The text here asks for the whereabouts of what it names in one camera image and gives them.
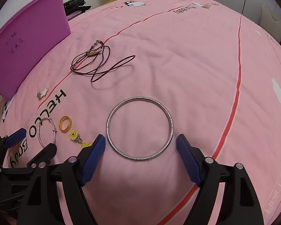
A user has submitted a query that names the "pink printed bed sheet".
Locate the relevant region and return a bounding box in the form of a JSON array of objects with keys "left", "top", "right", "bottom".
[{"left": 0, "top": 0, "right": 281, "bottom": 225}]

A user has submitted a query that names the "black bag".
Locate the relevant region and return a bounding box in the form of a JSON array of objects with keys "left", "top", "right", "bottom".
[{"left": 63, "top": 0, "right": 92, "bottom": 20}]

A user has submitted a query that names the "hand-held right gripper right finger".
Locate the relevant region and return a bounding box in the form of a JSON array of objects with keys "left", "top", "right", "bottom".
[{"left": 176, "top": 134, "right": 265, "bottom": 225}]

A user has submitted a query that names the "purple plastic bin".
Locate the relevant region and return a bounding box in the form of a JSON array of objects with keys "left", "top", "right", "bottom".
[{"left": 0, "top": 0, "right": 72, "bottom": 100}]

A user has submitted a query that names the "small white charm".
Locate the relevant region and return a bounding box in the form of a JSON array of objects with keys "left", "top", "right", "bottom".
[{"left": 36, "top": 88, "right": 49, "bottom": 100}]

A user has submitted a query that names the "thin silver hoop bracelet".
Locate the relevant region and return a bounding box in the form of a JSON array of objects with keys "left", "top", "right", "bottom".
[{"left": 37, "top": 118, "right": 59, "bottom": 148}]

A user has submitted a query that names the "brown cord necklace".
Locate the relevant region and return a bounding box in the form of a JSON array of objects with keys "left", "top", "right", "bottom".
[{"left": 70, "top": 40, "right": 136, "bottom": 83}]

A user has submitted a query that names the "yellow ring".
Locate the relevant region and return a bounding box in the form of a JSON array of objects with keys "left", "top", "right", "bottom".
[{"left": 59, "top": 116, "right": 73, "bottom": 133}]

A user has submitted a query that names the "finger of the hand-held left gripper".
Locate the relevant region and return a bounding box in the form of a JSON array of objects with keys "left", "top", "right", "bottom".
[
  {"left": 0, "top": 128, "right": 27, "bottom": 160},
  {"left": 26, "top": 142, "right": 57, "bottom": 169}
]

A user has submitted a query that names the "large silver bangle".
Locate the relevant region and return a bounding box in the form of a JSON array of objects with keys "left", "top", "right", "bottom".
[{"left": 106, "top": 97, "right": 174, "bottom": 162}]

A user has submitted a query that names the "yellow bear charm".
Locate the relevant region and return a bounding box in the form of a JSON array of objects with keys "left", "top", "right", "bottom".
[{"left": 69, "top": 129, "right": 93, "bottom": 149}]

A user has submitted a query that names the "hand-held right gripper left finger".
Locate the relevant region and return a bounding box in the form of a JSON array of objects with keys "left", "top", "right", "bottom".
[{"left": 17, "top": 134, "right": 106, "bottom": 225}]

